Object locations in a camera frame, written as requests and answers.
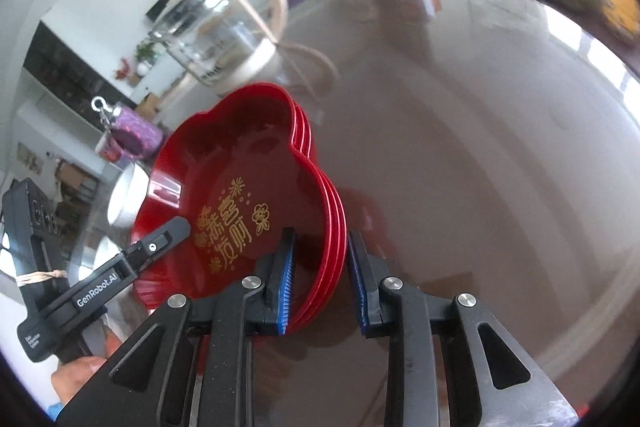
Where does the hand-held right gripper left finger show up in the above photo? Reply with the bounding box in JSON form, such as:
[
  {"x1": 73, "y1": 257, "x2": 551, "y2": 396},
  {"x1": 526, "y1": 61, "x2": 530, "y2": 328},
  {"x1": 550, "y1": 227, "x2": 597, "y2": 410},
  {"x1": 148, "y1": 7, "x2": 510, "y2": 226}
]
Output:
[{"x1": 55, "y1": 227, "x2": 297, "y2": 427}]

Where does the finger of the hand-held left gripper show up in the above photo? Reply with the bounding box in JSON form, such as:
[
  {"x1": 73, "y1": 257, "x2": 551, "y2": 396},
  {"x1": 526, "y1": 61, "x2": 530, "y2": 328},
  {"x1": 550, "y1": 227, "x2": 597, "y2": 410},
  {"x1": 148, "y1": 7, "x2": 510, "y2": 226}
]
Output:
[{"x1": 122, "y1": 217, "x2": 187, "y2": 278}]

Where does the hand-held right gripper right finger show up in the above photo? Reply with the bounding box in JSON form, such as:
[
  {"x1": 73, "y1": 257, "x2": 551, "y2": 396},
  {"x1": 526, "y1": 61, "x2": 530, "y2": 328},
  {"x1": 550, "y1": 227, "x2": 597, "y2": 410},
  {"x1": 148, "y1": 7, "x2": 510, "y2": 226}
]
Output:
[{"x1": 347, "y1": 229, "x2": 581, "y2": 427}]

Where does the red flower-shaped plate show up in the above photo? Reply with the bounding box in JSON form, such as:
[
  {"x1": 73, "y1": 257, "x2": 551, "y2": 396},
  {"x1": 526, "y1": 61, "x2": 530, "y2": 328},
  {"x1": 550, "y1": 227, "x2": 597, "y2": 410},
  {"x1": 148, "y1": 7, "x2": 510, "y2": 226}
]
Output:
[
  {"x1": 135, "y1": 104, "x2": 349, "y2": 337},
  {"x1": 131, "y1": 83, "x2": 333, "y2": 310},
  {"x1": 134, "y1": 97, "x2": 342, "y2": 325}
]

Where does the white ribbed black-rimmed bowl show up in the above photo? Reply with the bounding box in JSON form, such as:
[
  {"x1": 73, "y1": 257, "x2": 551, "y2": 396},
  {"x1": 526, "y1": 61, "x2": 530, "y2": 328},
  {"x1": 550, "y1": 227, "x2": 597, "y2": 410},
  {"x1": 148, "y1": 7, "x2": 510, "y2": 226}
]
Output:
[{"x1": 107, "y1": 163, "x2": 151, "y2": 229}]

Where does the person's left hand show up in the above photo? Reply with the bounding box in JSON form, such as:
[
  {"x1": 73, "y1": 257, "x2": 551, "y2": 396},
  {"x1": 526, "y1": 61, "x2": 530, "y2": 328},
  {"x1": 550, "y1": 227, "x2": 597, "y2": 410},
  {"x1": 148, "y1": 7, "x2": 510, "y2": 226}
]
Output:
[{"x1": 50, "y1": 354, "x2": 108, "y2": 408}]

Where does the purple and red can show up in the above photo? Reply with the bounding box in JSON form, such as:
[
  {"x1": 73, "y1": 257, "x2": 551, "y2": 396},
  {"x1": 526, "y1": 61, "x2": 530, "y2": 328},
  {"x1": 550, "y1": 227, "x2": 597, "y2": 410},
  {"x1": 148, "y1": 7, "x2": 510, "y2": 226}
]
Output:
[{"x1": 95, "y1": 132, "x2": 131, "y2": 165}]

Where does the bottle in purple knit sleeve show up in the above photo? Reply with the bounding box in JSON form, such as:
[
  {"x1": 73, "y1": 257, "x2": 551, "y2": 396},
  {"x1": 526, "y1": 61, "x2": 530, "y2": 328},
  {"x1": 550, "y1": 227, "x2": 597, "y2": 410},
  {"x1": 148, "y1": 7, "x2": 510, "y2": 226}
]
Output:
[{"x1": 91, "y1": 97, "x2": 165, "y2": 160}]

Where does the cardboard box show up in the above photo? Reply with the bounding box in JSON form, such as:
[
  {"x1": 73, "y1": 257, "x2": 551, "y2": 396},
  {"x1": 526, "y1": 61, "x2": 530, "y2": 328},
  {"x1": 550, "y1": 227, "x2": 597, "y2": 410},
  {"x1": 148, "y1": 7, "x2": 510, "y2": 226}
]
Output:
[{"x1": 135, "y1": 93, "x2": 161, "y2": 118}]

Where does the black display cabinet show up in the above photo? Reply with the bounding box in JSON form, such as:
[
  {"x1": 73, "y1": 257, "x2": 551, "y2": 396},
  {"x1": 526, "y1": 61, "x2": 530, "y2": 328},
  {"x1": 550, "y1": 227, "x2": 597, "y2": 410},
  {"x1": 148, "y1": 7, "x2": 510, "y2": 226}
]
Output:
[{"x1": 22, "y1": 21, "x2": 133, "y2": 128}]

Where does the glass electric kettle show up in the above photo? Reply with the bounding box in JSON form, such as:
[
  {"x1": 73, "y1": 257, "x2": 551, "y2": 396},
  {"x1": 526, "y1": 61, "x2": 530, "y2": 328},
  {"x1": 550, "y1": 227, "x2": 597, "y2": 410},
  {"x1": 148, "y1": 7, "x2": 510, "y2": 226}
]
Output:
[{"x1": 147, "y1": 0, "x2": 290, "y2": 98}]

